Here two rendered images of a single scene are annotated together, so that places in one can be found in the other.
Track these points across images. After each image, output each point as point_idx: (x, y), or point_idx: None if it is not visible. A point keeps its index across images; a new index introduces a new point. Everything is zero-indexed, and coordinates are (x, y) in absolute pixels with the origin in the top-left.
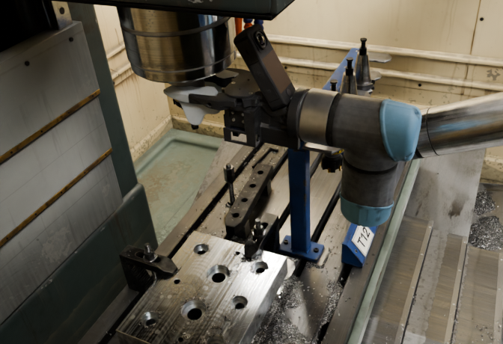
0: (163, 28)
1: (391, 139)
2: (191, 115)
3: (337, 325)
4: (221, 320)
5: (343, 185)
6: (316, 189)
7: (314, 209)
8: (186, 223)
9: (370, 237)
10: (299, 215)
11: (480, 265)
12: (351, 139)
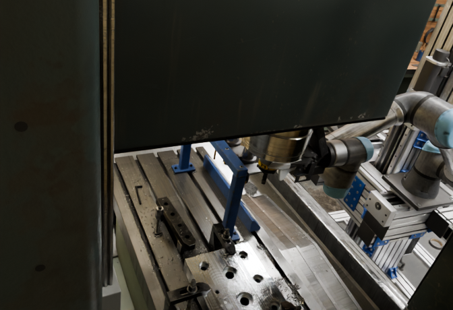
0: (309, 131)
1: (369, 153)
2: (282, 175)
3: (282, 263)
4: (263, 292)
5: (338, 182)
6: (192, 199)
7: (205, 212)
8: (145, 262)
9: (250, 211)
10: (234, 215)
11: (263, 204)
12: (355, 159)
